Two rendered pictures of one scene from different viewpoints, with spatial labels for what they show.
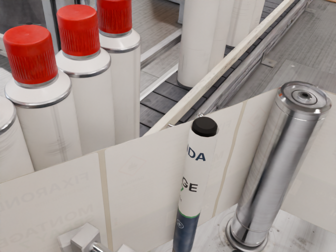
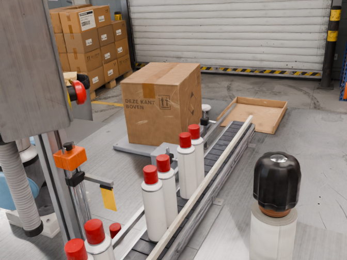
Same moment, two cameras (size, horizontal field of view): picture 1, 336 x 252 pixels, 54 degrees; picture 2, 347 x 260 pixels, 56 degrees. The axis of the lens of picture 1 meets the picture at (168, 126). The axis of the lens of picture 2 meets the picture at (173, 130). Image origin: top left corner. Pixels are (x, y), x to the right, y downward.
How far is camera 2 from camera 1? 0.34 m
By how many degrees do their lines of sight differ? 16
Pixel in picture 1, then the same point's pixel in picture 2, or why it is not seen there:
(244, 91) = (199, 231)
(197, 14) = (150, 201)
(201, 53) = (158, 221)
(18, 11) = (38, 200)
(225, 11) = (170, 191)
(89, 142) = not seen: outside the picture
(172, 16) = not seen: hidden behind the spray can
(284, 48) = (230, 186)
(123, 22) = (99, 238)
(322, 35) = not seen: hidden behind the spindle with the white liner
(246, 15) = (190, 179)
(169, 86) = (142, 242)
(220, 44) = (172, 209)
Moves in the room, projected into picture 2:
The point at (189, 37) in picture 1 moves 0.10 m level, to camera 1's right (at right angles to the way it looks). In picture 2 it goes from (148, 213) to (190, 210)
